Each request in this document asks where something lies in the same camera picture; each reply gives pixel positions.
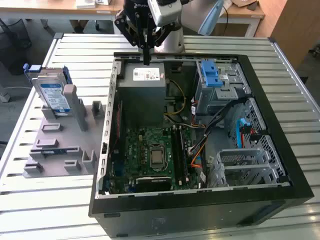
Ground blue data wire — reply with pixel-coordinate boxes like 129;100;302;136
235;118;248;149

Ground black chair base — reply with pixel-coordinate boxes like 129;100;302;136
308;43;320;60

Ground black graphics card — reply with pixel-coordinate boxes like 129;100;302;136
134;176;173;193

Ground black cable bundle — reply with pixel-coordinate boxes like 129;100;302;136
188;96;251;155

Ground wooden cabinet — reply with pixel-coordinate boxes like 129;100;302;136
254;0;320;71

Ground grey metal floor foot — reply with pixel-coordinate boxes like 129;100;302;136
0;83;11;103

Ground white box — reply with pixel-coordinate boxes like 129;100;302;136
76;0;97;10

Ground silver CPU in socket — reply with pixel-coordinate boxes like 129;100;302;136
149;143;169;172

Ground thin red wire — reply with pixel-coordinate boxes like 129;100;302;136
112;101;122;153

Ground grey parts rack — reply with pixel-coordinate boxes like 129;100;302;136
22;84;108;179

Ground grey power supply unit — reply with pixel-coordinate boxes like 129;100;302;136
116;62;168;128

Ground yellow wire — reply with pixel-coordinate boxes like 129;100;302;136
163;79;187;116

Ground brown cardboard piece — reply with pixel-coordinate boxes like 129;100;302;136
231;0;258;11

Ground black power wire connector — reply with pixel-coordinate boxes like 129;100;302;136
241;126;267;143

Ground black RAM stick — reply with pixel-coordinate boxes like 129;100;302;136
180;128;190;183

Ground wooden desk white frame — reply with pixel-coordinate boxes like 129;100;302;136
112;0;266;38
0;0;116;35

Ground blue plastic drive latch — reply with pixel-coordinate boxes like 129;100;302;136
200;59;224;88

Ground green RAM stick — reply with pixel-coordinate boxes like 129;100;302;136
41;148;68;157

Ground hard disk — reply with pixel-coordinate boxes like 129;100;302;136
22;63;74;117

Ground black mesh waste bin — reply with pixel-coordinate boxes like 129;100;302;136
0;18;33;76

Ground green motherboard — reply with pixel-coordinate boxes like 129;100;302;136
109;126;201;195

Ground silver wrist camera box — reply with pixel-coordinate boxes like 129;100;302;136
147;0;183;27

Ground orange wires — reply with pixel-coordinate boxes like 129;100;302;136
190;147;205;171

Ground metal optical drive cage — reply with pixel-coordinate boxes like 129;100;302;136
194;59;252;116

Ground metal disk bay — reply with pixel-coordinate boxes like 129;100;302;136
208;147;286;188

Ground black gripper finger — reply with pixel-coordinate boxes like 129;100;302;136
146;12;176;66
114;9;149;66

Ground black open PC case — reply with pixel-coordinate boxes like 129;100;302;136
87;51;315;238

